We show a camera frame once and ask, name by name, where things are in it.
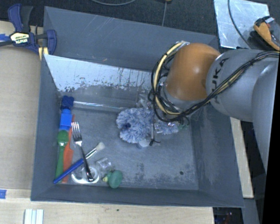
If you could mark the green plastic spoon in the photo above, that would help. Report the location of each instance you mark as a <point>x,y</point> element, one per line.
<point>61,150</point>

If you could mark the blue and white cloth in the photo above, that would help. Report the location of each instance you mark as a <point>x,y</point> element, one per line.
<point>135,124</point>

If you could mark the grey metal bin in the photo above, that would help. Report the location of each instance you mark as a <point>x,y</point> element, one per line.
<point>149,164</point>

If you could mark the green toy fruit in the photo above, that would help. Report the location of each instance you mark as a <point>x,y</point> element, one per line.
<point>115,179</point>

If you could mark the dark blue toy block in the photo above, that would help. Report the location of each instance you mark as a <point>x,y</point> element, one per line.
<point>67,103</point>

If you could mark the clear glass cup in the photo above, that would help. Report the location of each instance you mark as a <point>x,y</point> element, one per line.
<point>104,164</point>

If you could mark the pale brown flat board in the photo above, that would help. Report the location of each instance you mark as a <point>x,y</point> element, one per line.
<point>12,120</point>

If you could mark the light blue toy block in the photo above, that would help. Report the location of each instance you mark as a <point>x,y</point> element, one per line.
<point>65,120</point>

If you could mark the silver metal fork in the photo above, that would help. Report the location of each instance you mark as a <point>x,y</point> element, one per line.
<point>77,137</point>

